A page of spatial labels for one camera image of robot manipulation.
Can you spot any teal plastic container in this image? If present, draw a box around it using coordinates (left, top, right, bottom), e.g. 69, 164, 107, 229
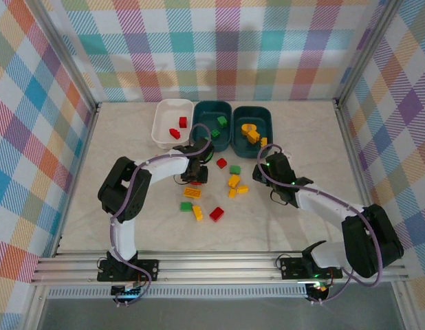
230, 105, 274, 160
190, 100, 233, 153

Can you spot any white plastic container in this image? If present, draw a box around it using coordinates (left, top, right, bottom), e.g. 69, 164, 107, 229
151, 98, 195, 151

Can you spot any controller circuit board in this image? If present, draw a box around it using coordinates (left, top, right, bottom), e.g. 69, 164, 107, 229
111, 281, 145, 304
298, 280, 333, 300

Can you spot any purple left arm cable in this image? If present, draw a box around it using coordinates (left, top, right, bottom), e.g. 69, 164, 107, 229
109, 123, 216, 305

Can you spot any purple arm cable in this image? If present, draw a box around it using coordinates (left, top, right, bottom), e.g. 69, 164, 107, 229
109, 123, 216, 305
257, 143, 384, 305

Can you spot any aluminium table side rail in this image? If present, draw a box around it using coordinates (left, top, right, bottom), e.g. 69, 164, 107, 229
334, 99, 387, 254
50, 102, 102, 259

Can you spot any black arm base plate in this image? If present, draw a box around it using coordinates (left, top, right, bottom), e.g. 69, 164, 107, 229
279, 256, 343, 280
97, 259, 160, 283

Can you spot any aluminium mounting rail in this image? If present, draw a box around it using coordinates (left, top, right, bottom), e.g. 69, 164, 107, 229
30, 252, 409, 287

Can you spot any slotted grey cable duct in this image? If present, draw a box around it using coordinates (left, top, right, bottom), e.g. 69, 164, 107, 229
45, 287, 309, 300

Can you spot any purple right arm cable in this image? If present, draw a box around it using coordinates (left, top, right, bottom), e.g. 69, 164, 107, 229
257, 143, 384, 305

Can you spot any aluminium frame post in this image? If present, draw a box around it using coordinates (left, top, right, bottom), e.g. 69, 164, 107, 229
334, 0, 404, 108
26, 0, 100, 114

